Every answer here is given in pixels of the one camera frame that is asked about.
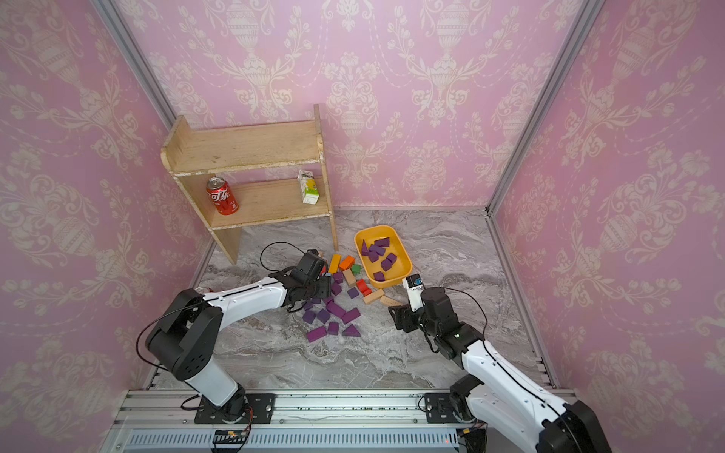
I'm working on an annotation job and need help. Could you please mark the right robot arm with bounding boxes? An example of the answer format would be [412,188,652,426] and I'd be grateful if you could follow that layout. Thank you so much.
[388,286,612,452]

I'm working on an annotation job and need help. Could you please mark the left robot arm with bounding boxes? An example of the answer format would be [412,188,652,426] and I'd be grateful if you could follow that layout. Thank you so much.
[137,249,332,423]

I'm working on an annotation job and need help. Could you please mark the yellow plastic storage bin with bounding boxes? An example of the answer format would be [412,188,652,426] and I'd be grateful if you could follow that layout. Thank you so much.
[354,225,413,289]

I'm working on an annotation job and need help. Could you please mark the purple brick centre long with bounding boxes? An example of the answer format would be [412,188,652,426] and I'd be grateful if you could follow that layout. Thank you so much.
[327,301,347,319]

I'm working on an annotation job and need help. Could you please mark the yellow long brick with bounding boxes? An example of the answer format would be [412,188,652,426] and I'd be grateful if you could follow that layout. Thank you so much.
[329,254,342,274]

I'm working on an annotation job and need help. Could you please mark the beige wood brick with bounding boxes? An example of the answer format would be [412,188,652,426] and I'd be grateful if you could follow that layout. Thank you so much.
[343,269,357,287]

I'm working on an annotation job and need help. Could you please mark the orange brick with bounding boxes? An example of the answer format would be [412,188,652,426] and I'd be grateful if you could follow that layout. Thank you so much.
[339,256,356,271]

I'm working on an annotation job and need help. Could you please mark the engraved natural wood brick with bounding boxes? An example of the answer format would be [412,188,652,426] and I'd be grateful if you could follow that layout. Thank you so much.
[379,296,402,307]

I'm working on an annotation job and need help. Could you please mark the small red brick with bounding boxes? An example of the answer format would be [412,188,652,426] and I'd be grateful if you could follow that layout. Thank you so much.
[356,279,372,296]

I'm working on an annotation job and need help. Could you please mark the natural wood brick small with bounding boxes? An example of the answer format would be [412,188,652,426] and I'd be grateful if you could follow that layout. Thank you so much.
[364,289,384,304]

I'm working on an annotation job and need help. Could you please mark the purple triangle brick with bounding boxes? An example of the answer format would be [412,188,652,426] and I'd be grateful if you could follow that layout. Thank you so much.
[342,324,362,337]

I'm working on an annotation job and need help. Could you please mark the green white juice carton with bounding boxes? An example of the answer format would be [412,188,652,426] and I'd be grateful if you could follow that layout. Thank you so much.
[298,170,320,205]

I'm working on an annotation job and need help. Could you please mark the red cola can on shelf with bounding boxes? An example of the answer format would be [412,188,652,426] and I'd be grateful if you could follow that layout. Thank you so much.
[206,177,239,215]

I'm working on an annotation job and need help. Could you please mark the wooden two-tier shelf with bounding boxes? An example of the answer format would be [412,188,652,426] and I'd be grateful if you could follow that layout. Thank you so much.
[160,104,339,264]

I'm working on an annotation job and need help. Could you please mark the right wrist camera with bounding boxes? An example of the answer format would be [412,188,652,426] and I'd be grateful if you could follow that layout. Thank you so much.
[403,274,425,313]

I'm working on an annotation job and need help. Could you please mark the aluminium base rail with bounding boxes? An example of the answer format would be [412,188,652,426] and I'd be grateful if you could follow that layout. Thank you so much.
[98,388,602,453]

